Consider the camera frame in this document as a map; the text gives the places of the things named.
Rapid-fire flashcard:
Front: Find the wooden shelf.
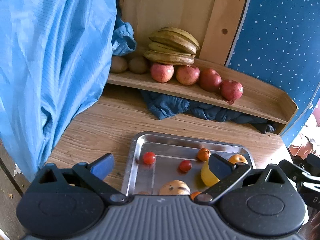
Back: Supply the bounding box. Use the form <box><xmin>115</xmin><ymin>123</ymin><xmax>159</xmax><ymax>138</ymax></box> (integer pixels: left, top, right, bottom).
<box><xmin>106</xmin><ymin>57</ymin><xmax>299</xmax><ymax>135</ymax></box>

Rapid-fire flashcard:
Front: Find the pale spotted pear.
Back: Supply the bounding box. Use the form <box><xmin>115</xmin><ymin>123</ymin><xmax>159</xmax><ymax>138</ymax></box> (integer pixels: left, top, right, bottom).
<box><xmin>159</xmin><ymin>180</ymin><xmax>191</xmax><ymax>195</ymax></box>

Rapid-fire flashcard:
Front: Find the metal tray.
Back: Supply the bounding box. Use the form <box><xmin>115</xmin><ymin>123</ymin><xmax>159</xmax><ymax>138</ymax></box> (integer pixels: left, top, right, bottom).
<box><xmin>120</xmin><ymin>131</ymin><xmax>256</xmax><ymax>198</ymax></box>

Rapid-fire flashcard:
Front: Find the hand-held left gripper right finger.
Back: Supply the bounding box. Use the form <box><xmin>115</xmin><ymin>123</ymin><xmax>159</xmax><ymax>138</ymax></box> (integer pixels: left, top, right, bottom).
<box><xmin>194</xmin><ymin>153</ymin><xmax>288</xmax><ymax>204</ymax></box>

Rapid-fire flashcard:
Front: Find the yellow lemon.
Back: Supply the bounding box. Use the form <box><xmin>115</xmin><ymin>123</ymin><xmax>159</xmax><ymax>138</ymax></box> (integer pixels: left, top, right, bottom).
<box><xmin>201</xmin><ymin>161</ymin><xmax>220</xmax><ymax>187</ymax></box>

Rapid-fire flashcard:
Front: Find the light blue plastic cover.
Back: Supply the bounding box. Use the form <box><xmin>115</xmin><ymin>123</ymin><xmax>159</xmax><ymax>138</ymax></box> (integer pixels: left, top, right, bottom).
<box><xmin>0</xmin><ymin>0</ymin><xmax>120</xmax><ymax>183</ymax></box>

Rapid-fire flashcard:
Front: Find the bunch of bananas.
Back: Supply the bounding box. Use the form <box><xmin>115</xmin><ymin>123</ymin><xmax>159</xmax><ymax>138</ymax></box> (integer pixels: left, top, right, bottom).
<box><xmin>143</xmin><ymin>27</ymin><xmax>200</xmax><ymax>65</ymax></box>

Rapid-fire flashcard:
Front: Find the red apple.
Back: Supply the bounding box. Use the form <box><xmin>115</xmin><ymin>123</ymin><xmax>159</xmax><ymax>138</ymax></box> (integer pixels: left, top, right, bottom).
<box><xmin>199</xmin><ymin>68</ymin><xmax>222</xmax><ymax>92</ymax></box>
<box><xmin>150</xmin><ymin>63</ymin><xmax>174</xmax><ymax>83</ymax></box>
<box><xmin>220</xmin><ymin>80</ymin><xmax>244</xmax><ymax>101</ymax></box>
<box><xmin>176</xmin><ymin>65</ymin><xmax>200</xmax><ymax>85</ymax></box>

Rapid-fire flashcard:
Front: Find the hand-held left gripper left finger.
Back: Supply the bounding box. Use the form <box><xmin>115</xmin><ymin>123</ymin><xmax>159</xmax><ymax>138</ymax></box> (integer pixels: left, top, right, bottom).
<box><xmin>35</xmin><ymin>153</ymin><xmax>128</xmax><ymax>204</ymax></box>

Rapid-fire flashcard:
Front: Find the blue plastic bag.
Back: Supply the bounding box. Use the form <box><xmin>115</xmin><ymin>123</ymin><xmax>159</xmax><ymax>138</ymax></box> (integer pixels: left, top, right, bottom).
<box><xmin>111</xmin><ymin>20</ymin><xmax>137</xmax><ymax>57</ymax></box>

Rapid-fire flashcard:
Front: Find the blue dotted fabric wardrobe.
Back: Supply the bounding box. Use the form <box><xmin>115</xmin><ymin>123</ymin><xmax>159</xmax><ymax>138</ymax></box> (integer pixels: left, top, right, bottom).
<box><xmin>225</xmin><ymin>0</ymin><xmax>320</xmax><ymax>148</ymax></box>

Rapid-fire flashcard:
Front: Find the brown kiwi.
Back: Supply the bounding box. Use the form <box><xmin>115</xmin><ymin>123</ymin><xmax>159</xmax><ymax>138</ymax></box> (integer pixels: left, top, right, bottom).
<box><xmin>110</xmin><ymin>56</ymin><xmax>128</xmax><ymax>74</ymax></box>
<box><xmin>128</xmin><ymin>56</ymin><xmax>149</xmax><ymax>74</ymax></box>

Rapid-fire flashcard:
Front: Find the wooden cabinet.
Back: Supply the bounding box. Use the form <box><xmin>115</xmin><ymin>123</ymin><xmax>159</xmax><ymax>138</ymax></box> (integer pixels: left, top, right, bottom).
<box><xmin>117</xmin><ymin>0</ymin><xmax>253</xmax><ymax>67</ymax></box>

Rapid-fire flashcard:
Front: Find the dark blue cloth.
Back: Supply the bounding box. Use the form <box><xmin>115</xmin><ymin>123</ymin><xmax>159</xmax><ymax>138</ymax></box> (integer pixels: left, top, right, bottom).
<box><xmin>140</xmin><ymin>90</ymin><xmax>278</xmax><ymax>134</ymax></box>

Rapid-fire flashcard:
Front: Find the red cherry tomato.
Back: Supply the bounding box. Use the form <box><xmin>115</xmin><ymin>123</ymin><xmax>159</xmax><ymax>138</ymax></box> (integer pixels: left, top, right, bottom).
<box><xmin>179</xmin><ymin>160</ymin><xmax>192</xmax><ymax>172</ymax></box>
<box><xmin>143</xmin><ymin>152</ymin><xmax>156</xmax><ymax>165</ymax></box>

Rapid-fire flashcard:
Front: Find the orange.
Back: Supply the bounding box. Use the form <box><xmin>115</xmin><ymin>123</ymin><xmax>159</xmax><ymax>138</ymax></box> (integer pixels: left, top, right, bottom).
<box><xmin>228</xmin><ymin>154</ymin><xmax>248</xmax><ymax>165</ymax></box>

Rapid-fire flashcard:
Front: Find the pink bedding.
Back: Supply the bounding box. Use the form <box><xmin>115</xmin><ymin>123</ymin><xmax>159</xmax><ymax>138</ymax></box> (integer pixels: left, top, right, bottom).
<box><xmin>287</xmin><ymin>105</ymin><xmax>320</xmax><ymax>160</ymax></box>

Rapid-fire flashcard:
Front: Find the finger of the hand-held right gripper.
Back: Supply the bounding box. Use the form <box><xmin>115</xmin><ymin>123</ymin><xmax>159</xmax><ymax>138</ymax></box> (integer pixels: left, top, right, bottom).
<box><xmin>278</xmin><ymin>159</ymin><xmax>313</xmax><ymax>182</ymax></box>

